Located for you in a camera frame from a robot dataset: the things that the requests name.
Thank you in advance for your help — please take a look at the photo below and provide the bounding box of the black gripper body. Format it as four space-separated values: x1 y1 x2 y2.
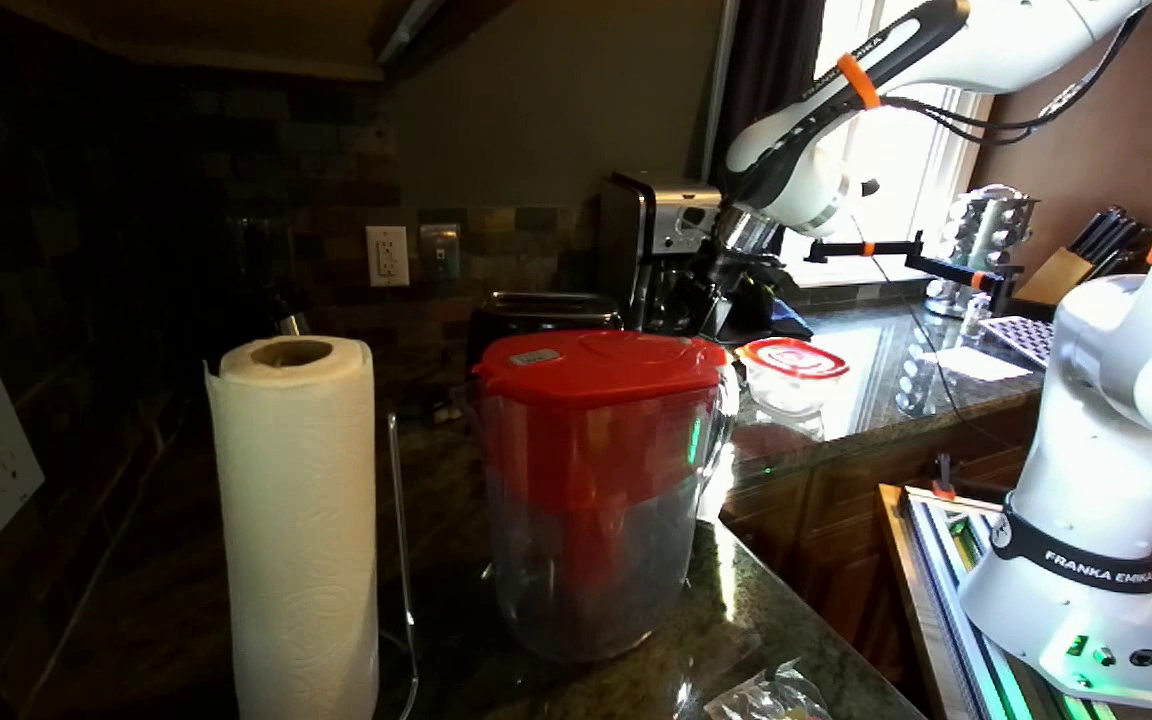
702 211 792 301

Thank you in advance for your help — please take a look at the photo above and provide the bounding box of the black chrome toaster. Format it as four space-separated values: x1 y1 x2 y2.
465 289 629 366

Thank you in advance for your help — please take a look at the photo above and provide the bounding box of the white robot base platform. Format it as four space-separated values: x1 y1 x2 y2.
877 478 1152 720

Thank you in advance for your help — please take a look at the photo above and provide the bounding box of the white container red lid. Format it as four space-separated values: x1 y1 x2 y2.
737 332 856 444

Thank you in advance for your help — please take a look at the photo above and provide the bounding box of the dark window curtain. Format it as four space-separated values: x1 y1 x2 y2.
709 0 827 150

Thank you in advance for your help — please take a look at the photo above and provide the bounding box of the clear pitcher red lid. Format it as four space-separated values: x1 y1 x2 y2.
467 326 741 669

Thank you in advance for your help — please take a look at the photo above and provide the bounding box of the white paper sheet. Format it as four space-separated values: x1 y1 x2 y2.
933 340 1040 386

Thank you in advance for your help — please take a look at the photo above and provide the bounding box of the patterned place mat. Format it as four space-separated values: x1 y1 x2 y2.
966 309 1060 373

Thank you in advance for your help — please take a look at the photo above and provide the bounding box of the wooden base cabinet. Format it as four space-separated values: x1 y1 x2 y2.
719 397 1049 694

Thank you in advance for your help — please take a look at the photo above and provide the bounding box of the wooden knife block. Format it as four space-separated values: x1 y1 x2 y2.
1012 198 1152 309

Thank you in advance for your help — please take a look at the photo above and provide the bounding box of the clear plastic snack packet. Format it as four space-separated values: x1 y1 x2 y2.
700 657 839 720

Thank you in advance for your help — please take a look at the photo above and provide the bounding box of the metal paper towel holder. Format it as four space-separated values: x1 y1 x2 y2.
381 407 423 720

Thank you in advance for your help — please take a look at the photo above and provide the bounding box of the white paper towel roll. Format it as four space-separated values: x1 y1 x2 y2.
201 332 388 720

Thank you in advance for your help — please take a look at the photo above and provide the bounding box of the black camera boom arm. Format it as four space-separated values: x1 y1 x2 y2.
802 171 1020 315

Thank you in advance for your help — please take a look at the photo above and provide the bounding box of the wall switch plate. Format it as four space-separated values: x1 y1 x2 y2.
414 218 465 291

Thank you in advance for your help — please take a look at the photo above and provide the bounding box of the white wall plate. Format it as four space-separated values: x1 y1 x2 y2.
358 218 414 291

